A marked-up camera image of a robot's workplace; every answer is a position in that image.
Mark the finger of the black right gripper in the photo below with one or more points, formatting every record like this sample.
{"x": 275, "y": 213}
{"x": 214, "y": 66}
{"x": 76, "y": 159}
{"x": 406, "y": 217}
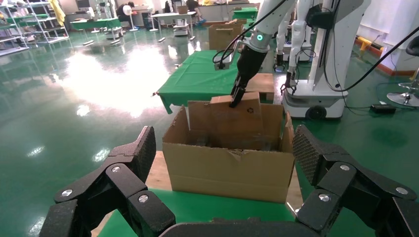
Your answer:
{"x": 237, "y": 96}

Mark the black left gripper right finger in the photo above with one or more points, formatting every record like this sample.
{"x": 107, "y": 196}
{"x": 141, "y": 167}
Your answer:
{"x": 338, "y": 183}

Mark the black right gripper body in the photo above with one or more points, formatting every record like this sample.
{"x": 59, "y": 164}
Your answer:
{"x": 250, "y": 63}

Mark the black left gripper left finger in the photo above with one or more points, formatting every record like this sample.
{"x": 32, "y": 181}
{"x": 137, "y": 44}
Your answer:
{"x": 126, "y": 180}

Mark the small brown cardboard box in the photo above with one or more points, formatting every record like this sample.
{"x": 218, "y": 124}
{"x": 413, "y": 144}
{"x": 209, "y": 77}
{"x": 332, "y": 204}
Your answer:
{"x": 235, "y": 121}

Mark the white hanging robot arm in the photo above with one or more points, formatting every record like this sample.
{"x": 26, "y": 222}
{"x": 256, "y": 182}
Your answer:
{"x": 281, "y": 39}
{"x": 299, "y": 32}

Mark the spare brown cardboard box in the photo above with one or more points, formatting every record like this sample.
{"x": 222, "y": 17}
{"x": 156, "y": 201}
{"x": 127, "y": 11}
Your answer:
{"x": 262, "y": 83}

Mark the large open cardboard carton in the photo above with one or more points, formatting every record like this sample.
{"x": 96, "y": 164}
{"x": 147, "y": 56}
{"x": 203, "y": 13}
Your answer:
{"x": 229, "y": 173}

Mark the green table cloth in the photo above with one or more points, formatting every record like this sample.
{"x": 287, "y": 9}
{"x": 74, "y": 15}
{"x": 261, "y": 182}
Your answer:
{"x": 212, "y": 212}
{"x": 196, "y": 78}

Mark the silver binder clip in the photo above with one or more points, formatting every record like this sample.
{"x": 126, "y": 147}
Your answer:
{"x": 293, "y": 208}
{"x": 154, "y": 94}

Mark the black power adapter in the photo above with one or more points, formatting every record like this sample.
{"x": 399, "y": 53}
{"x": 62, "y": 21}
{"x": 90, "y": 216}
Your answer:
{"x": 383, "y": 108}

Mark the white wheeled background robot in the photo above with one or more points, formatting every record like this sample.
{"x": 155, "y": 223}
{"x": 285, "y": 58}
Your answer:
{"x": 340, "y": 65}

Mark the white desk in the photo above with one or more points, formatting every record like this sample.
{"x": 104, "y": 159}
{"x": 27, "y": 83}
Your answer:
{"x": 170, "y": 15}

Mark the black stool chrome base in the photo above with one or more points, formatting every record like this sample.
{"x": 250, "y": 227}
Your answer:
{"x": 406, "y": 98}

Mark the yellow floor barrier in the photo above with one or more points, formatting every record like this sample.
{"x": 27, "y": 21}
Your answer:
{"x": 368, "y": 44}

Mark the white standing fan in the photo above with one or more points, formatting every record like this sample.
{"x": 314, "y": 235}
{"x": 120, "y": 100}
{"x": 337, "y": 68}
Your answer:
{"x": 127, "y": 10}

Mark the green covered white table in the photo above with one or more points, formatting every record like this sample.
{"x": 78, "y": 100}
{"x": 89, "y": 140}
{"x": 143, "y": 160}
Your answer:
{"x": 95, "y": 23}

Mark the white metal storage rack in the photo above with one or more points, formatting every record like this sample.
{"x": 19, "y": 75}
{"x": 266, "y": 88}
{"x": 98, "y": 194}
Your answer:
{"x": 39, "y": 31}

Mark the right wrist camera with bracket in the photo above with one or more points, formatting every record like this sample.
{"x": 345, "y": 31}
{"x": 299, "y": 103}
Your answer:
{"x": 226, "y": 62}

